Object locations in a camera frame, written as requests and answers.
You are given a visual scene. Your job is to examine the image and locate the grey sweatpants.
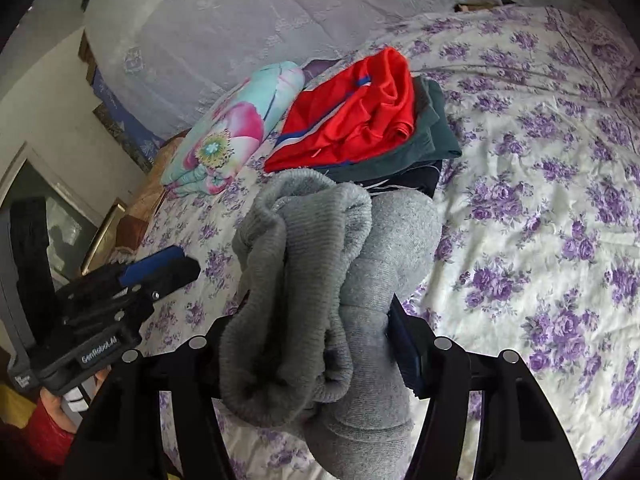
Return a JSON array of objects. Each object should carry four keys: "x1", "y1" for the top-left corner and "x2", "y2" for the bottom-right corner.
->
[{"x1": 219, "y1": 169, "x2": 442, "y2": 479}]

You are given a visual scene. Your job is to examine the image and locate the person's left hand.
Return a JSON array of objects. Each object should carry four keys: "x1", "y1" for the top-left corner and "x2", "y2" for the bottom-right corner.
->
[{"x1": 39, "y1": 366, "x2": 111, "y2": 434}]

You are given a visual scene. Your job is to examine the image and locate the gold framed picture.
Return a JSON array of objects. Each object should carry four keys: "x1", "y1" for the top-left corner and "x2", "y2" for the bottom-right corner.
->
[{"x1": 79, "y1": 198, "x2": 127, "y2": 275}]

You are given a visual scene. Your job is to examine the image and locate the brown wooden nightstand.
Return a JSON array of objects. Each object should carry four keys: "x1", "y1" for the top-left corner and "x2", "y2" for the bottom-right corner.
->
[{"x1": 114, "y1": 130, "x2": 188, "y2": 256}]

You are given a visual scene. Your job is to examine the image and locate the floral folded blanket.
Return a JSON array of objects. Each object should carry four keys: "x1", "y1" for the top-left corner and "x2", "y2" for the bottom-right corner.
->
[{"x1": 160, "y1": 61, "x2": 305, "y2": 196}]

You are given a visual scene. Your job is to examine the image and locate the purple floral bedsheet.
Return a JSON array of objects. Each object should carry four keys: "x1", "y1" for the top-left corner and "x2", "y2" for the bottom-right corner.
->
[{"x1": 341, "y1": 6, "x2": 639, "y2": 479}]

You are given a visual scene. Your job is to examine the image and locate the red folded garment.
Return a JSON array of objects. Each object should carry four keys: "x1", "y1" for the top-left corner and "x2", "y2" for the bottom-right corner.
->
[{"x1": 264, "y1": 48, "x2": 416, "y2": 172}]

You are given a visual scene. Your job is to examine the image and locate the navy folded striped pants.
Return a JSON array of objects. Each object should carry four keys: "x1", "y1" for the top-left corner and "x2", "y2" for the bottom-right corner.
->
[{"x1": 360, "y1": 160, "x2": 442, "y2": 197}]

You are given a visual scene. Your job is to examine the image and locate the dark green folded garment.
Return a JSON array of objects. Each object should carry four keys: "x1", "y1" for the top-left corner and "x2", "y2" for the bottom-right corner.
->
[{"x1": 316, "y1": 75, "x2": 462, "y2": 183}]

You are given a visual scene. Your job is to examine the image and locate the blue patterned wall poster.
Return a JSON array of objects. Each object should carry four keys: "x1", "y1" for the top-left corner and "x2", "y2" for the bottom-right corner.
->
[{"x1": 91, "y1": 66, "x2": 166, "y2": 174}]

